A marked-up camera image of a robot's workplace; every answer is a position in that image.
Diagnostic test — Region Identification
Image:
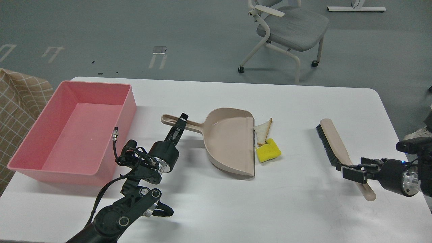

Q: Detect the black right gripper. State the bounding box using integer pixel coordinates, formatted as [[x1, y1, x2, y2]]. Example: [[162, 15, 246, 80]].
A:
[[336, 157, 420, 197]]

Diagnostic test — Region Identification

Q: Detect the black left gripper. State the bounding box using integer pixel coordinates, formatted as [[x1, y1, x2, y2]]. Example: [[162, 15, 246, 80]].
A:
[[148, 113, 188, 173]]

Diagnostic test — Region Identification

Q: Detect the beige hand brush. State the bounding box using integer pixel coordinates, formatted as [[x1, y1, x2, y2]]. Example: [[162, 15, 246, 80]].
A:
[[316, 118, 377, 202]]

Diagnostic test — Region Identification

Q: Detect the beige plastic dustpan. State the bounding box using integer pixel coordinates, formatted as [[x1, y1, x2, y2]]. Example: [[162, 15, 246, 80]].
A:
[[161, 108, 255, 178]]

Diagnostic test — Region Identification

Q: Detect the bread slice piece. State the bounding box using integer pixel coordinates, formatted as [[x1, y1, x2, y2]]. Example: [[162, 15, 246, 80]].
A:
[[253, 118, 273, 146]]

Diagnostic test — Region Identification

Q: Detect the yellow sponge piece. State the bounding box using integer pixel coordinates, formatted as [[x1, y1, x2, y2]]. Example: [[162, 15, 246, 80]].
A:
[[255, 138, 282, 163]]

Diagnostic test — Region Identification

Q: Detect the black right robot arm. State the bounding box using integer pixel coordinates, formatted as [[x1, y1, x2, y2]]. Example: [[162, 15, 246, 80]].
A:
[[336, 113, 431, 197]]

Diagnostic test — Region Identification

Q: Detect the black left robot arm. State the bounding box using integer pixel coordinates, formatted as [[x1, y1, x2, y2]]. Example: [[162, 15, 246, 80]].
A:
[[69, 113, 188, 243]]

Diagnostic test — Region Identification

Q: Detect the pink plastic bin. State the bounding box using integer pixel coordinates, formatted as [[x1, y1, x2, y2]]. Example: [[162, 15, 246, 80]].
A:
[[7, 81, 136, 186]]

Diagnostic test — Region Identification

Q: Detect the person leg with shoe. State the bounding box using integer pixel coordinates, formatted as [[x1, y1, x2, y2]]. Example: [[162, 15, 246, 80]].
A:
[[403, 126, 432, 140]]

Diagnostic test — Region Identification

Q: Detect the silver floor socket plate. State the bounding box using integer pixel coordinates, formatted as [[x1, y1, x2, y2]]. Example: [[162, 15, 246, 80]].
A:
[[152, 46, 167, 54]]

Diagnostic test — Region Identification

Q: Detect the grey office chair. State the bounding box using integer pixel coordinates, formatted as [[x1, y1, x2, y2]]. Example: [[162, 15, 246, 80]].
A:
[[238, 0, 330, 84]]

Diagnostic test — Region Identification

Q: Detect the beige checkered cloth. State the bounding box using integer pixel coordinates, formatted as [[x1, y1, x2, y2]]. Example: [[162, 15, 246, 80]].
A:
[[0, 68, 54, 194]]

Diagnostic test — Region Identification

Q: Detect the white desk base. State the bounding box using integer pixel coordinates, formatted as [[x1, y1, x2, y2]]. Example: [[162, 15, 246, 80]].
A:
[[327, 0, 387, 13]]

